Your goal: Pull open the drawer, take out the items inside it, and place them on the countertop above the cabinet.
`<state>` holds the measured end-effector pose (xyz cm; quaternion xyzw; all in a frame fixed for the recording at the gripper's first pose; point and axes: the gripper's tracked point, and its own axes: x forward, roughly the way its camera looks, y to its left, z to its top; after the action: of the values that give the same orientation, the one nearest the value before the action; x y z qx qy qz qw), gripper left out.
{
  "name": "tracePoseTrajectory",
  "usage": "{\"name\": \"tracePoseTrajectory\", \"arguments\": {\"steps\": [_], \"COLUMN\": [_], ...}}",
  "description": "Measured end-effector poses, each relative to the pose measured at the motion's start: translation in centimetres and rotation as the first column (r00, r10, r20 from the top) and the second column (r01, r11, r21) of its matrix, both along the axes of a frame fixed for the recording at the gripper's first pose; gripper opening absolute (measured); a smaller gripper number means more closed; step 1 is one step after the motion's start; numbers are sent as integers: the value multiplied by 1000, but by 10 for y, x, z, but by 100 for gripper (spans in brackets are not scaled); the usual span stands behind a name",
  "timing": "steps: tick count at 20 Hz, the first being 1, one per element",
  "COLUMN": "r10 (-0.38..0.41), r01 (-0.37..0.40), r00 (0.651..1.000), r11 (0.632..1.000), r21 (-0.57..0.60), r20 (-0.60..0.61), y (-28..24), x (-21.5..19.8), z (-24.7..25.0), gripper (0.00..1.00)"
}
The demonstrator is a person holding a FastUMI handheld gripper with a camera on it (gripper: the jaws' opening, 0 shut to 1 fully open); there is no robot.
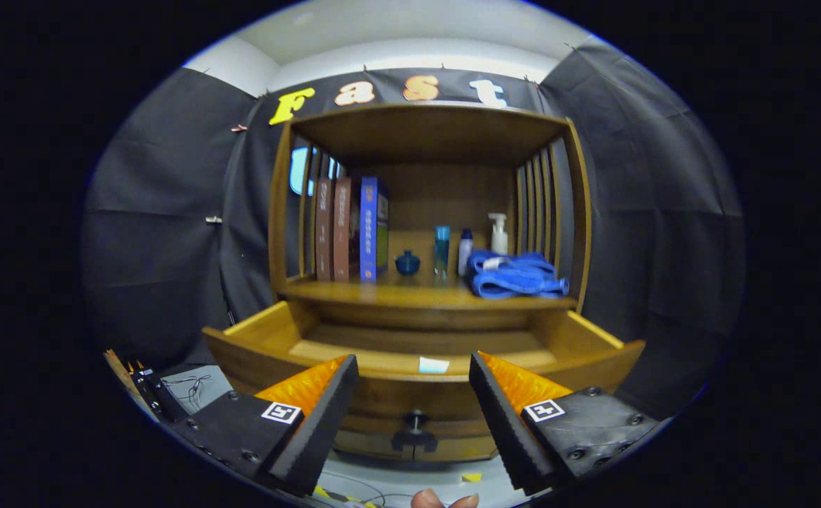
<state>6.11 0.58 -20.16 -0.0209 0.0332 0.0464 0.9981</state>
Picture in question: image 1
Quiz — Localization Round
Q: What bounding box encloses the black backdrop cloth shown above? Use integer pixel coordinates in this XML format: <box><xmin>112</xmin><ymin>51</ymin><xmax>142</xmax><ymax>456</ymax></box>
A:
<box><xmin>79</xmin><ymin>35</ymin><xmax>746</xmax><ymax>424</ymax></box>

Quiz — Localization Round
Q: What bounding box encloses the blue book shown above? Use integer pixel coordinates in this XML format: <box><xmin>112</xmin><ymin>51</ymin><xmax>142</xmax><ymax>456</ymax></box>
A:
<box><xmin>359</xmin><ymin>176</ymin><xmax>390</xmax><ymax>284</ymax></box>

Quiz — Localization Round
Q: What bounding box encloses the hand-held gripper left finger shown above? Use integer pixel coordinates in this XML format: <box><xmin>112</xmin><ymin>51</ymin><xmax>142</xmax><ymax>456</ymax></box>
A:
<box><xmin>171</xmin><ymin>354</ymin><xmax>360</xmax><ymax>497</ymax></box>

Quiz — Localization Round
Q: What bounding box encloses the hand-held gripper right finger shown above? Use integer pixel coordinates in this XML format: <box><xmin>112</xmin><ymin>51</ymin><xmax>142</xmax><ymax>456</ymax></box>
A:
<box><xmin>468</xmin><ymin>351</ymin><xmax>662</xmax><ymax>495</ymax></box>

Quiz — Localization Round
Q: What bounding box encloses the dark brown book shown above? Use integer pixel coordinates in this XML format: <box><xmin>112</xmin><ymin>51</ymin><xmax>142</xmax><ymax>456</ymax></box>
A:
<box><xmin>314</xmin><ymin>176</ymin><xmax>335</xmax><ymax>282</ymax></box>

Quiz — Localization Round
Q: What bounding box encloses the reddish brown book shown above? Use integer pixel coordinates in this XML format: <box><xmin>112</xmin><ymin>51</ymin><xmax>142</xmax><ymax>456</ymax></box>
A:
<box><xmin>332</xmin><ymin>176</ymin><xmax>353</xmax><ymax>283</ymax></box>

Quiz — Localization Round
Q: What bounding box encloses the wooden cabinet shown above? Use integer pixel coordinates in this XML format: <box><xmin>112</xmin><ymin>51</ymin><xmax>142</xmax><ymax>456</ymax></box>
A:
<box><xmin>202</xmin><ymin>102</ymin><xmax>645</xmax><ymax>463</ymax></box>

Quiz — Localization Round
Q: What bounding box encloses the wooden drawer with black knob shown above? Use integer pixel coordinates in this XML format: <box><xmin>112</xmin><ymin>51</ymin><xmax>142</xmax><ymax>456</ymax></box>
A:
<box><xmin>202</xmin><ymin>301</ymin><xmax>645</xmax><ymax>452</ymax></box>

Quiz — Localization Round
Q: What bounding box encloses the wooden cabinet door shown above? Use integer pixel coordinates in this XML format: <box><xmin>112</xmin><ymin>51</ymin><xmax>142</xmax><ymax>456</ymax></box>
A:
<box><xmin>414</xmin><ymin>434</ymin><xmax>499</xmax><ymax>463</ymax></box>
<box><xmin>333</xmin><ymin>429</ymin><xmax>415</xmax><ymax>461</ymax></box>

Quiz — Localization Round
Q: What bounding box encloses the white pump bottle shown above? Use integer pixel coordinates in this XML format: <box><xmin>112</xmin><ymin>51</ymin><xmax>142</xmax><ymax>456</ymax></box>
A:
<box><xmin>489</xmin><ymin>213</ymin><xmax>509</xmax><ymax>255</ymax></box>

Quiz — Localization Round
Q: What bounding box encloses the teal bottle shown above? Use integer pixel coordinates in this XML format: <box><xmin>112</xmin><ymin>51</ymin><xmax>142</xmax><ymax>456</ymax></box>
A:
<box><xmin>434</xmin><ymin>225</ymin><xmax>451</xmax><ymax>277</ymax></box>

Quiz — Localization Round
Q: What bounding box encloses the thin floor cable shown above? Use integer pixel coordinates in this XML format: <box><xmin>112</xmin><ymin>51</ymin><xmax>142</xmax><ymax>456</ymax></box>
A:
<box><xmin>312</xmin><ymin>471</ymin><xmax>390</xmax><ymax>508</ymax></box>

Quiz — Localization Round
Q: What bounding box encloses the wooden countertop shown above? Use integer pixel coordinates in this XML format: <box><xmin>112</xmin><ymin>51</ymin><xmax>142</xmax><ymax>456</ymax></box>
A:
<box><xmin>276</xmin><ymin>272</ymin><xmax>579</xmax><ymax>311</ymax></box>

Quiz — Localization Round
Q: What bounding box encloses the black device with orange wires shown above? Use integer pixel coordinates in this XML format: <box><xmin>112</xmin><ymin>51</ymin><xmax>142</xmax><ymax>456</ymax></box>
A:
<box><xmin>128</xmin><ymin>361</ymin><xmax>189</xmax><ymax>424</ymax></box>

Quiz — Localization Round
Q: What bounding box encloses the blue folded towel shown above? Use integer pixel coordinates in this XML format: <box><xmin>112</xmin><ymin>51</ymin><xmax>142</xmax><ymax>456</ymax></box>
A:
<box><xmin>467</xmin><ymin>249</ymin><xmax>571</xmax><ymax>300</ymax></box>

